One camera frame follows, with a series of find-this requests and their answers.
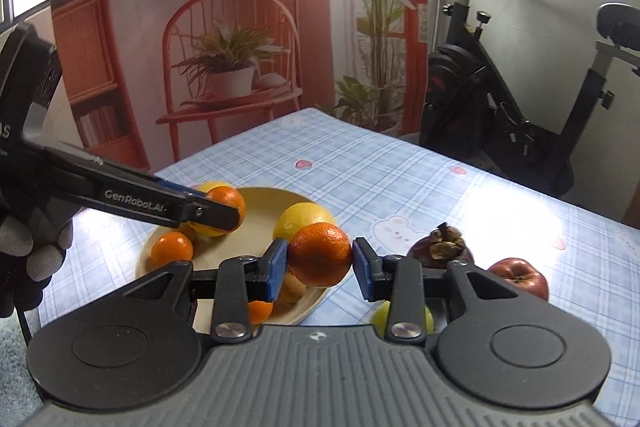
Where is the black exercise bike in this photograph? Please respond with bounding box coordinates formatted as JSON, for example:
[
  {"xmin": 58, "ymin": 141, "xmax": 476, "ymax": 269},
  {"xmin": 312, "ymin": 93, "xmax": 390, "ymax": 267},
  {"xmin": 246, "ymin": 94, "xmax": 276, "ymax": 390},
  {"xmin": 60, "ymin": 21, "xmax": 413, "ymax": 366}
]
[{"xmin": 417, "ymin": 0, "xmax": 640, "ymax": 200}]

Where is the large green apple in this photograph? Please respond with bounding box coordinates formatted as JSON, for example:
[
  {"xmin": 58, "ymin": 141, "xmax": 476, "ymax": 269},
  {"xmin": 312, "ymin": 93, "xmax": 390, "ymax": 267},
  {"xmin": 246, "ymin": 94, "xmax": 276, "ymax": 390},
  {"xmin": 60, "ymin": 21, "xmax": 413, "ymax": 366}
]
[{"xmin": 371, "ymin": 300, "xmax": 436, "ymax": 338}]

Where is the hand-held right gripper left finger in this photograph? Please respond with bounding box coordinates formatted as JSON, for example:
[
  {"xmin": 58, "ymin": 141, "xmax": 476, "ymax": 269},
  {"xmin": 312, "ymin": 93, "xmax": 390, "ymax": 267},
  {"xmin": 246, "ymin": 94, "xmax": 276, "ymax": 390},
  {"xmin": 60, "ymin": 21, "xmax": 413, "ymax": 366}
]
[{"xmin": 120, "ymin": 238, "xmax": 291, "ymax": 340}]

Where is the person's left hand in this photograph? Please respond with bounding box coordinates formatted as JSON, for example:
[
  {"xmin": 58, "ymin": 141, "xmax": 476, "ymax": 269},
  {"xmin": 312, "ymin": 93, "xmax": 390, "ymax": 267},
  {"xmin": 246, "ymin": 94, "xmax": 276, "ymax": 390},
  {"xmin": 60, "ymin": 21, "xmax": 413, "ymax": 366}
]
[{"xmin": 0, "ymin": 189, "xmax": 76, "ymax": 318}]

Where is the orange tangerine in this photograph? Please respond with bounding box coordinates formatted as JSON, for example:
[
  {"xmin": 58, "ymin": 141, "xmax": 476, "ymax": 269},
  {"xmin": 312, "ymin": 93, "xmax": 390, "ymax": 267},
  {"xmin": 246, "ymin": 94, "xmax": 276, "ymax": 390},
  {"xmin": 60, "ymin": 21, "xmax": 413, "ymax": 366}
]
[
  {"xmin": 202, "ymin": 185, "xmax": 247, "ymax": 228},
  {"xmin": 288, "ymin": 223, "xmax": 353, "ymax": 288},
  {"xmin": 248, "ymin": 299, "xmax": 275, "ymax": 325},
  {"xmin": 150, "ymin": 231, "xmax": 194, "ymax": 267}
]

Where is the cream plate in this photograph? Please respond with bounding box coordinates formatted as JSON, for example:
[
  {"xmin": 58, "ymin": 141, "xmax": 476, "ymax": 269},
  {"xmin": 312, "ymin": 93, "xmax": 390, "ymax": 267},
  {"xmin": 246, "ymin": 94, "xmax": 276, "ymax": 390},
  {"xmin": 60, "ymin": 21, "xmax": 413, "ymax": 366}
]
[{"xmin": 136, "ymin": 187, "xmax": 341, "ymax": 328}]

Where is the dark purple mangosteen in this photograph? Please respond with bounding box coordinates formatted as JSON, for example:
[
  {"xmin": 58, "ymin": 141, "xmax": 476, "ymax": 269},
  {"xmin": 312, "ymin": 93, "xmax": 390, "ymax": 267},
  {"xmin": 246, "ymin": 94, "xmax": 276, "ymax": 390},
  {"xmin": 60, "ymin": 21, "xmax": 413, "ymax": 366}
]
[{"xmin": 406, "ymin": 223, "xmax": 476, "ymax": 269}]

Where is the small brown longan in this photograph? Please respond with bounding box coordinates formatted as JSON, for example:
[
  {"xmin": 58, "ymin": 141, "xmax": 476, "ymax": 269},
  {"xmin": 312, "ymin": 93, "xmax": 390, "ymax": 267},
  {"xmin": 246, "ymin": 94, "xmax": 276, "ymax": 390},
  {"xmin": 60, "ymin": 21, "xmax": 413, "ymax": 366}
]
[{"xmin": 275, "ymin": 271, "xmax": 310, "ymax": 306}]

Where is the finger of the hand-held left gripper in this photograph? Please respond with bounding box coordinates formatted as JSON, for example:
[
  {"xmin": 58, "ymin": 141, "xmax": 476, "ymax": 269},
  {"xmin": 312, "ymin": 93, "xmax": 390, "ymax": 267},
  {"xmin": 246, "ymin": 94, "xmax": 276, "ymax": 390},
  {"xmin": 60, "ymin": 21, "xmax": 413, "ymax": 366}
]
[
  {"xmin": 152, "ymin": 177, "xmax": 208, "ymax": 202},
  {"xmin": 175, "ymin": 193, "xmax": 242, "ymax": 232}
]

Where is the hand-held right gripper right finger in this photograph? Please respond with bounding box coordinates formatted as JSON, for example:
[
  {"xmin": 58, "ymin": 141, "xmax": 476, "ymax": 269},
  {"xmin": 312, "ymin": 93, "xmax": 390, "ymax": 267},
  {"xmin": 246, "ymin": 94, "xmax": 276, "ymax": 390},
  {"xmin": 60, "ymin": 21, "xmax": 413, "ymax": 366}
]
[{"xmin": 352, "ymin": 237, "xmax": 523, "ymax": 340}]

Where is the red apple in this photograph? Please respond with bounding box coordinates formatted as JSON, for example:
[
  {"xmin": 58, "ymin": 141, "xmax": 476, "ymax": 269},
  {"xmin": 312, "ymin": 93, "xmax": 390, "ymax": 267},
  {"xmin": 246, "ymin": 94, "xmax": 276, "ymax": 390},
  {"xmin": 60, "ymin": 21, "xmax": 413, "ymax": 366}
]
[{"xmin": 487, "ymin": 258, "xmax": 550, "ymax": 303}]

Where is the small yellow lemon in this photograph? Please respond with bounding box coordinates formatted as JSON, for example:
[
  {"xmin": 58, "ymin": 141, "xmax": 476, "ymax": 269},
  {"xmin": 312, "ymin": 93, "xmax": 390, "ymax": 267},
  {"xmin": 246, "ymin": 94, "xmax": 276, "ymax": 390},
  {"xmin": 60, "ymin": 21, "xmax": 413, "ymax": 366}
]
[{"xmin": 187, "ymin": 180, "xmax": 233, "ymax": 238}]

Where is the grey shaggy rug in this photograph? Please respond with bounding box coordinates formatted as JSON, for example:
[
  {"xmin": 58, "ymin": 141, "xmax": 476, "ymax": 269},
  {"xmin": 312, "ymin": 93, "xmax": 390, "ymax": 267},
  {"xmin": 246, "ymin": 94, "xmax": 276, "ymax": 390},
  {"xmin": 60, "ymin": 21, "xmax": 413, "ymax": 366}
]
[{"xmin": 0, "ymin": 307, "xmax": 36, "ymax": 408}]

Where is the blue plaid tablecloth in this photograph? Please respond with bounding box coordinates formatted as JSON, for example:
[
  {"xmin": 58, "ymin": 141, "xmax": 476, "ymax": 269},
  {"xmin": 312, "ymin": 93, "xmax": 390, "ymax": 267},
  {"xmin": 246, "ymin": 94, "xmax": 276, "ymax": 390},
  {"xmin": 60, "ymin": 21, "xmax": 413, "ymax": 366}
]
[{"xmin": 37, "ymin": 107, "xmax": 640, "ymax": 423}]

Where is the large yellow lemon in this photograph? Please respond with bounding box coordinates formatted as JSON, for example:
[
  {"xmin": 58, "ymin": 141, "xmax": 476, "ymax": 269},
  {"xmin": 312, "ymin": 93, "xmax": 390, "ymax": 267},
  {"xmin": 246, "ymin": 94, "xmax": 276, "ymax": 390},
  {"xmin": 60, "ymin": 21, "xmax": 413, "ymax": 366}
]
[{"xmin": 272, "ymin": 202, "xmax": 337, "ymax": 244}]

